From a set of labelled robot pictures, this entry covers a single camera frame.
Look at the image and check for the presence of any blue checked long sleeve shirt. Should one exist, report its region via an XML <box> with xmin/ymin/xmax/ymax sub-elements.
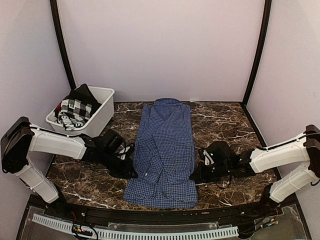
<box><xmin>123</xmin><ymin>98</ymin><xmax>198</xmax><ymax>209</ymax></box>

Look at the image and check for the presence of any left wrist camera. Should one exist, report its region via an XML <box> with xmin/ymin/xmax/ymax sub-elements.
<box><xmin>101</xmin><ymin>129</ymin><xmax>126</xmax><ymax>153</ymax></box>

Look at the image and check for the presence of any black white patterned shirt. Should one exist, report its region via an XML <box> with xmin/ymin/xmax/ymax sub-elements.
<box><xmin>54</xmin><ymin>83</ymin><xmax>102</xmax><ymax>131</ymax></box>

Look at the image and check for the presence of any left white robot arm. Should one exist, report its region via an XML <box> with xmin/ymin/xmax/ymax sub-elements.
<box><xmin>0</xmin><ymin>116</ymin><xmax>138</xmax><ymax>218</ymax></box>

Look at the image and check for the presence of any white slotted cable duct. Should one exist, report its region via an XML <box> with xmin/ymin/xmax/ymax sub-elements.
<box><xmin>32</xmin><ymin>213</ymin><xmax>239</xmax><ymax>240</ymax></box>

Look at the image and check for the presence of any right black frame post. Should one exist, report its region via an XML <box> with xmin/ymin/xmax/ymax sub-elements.
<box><xmin>241</xmin><ymin>0</ymin><xmax>272</xmax><ymax>109</ymax></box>

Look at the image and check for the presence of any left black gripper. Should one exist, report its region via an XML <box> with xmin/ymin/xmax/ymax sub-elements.
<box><xmin>99</xmin><ymin>149</ymin><xmax>138</xmax><ymax>179</ymax></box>

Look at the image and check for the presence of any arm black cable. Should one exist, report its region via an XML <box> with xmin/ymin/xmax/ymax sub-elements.
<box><xmin>114</xmin><ymin>142</ymin><xmax>136</xmax><ymax>161</ymax></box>
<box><xmin>216</xmin><ymin>174</ymin><xmax>233</xmax><ymax>190</ymax></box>

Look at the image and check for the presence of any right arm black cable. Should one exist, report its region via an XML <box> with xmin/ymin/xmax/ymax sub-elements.
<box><xmin>216</xmin><ymin>174</ymin><xmax>233</xmax><ymax>190</ymax></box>

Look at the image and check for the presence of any left black frame post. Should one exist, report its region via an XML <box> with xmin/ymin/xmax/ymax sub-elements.
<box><xmin>49</xmin><ymin>0</ymin><xmax>76</xmax><ymax>90</ymax></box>

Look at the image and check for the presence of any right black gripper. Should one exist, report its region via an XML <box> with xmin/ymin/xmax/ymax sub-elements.
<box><xmin>189</xmin><ymin>161</ymin><xmax>231</xmax><ymax>183</ymax></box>

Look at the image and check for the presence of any black frame post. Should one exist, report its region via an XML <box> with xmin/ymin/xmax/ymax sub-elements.
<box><xmin>241</xmin><ymin>0</ymin><xmax>272</xmax><ymax>109</ymax></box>
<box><xmin>49</xmin><ymin>0</ymin><xmax>76</xmax><ymax>90</ymax></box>

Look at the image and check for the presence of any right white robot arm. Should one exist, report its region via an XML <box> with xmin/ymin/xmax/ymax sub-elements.
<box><xmin>189</xmin><ymin>124</ymin><xmax>320</xmax><ymax>217</ymax></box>

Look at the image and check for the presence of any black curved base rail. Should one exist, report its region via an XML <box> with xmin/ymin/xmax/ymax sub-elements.
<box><xmin>17</xmin><ymin>195</ymin><xmax>311</xmax><ymax>240</ymax></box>

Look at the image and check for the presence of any white plastic bin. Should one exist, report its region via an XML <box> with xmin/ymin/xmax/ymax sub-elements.
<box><xmin>45</xmin><ymin>85</ymin><xmax>115</xmax><ymax>137</ymax></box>

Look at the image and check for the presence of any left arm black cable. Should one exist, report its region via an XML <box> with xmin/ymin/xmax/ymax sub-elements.
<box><xmin>114</xmin><ymin>142</ymin><xmax>136</xmax><ymax>161</ymax></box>

